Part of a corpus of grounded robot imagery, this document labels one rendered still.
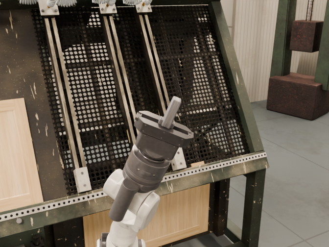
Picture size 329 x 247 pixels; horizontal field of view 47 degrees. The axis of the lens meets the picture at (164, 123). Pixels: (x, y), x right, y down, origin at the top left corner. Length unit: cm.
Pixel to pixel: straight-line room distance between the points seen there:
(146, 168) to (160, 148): 5
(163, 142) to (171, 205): 183
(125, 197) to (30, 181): 130
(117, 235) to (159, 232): 167
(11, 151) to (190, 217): 130
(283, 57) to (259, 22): 73
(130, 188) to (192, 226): 201
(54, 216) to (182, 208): 96
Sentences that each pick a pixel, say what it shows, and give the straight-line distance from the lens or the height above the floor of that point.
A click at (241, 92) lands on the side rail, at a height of 126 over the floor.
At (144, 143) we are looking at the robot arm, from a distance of 76.
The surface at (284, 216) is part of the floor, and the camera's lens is 361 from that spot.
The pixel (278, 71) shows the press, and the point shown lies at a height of 63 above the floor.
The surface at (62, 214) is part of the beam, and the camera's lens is 203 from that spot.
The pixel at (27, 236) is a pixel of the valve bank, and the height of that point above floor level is 77.
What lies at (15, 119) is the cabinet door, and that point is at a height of 127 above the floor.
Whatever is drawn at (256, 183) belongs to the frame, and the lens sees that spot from 261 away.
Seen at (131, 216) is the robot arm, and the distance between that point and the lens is 93.
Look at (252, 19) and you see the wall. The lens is 654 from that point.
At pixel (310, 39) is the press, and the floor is 119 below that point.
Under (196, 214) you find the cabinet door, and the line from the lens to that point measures 273.
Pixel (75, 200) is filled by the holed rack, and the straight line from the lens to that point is 204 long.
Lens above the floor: 192
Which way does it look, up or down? 20 degrees down
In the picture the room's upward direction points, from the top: straight up
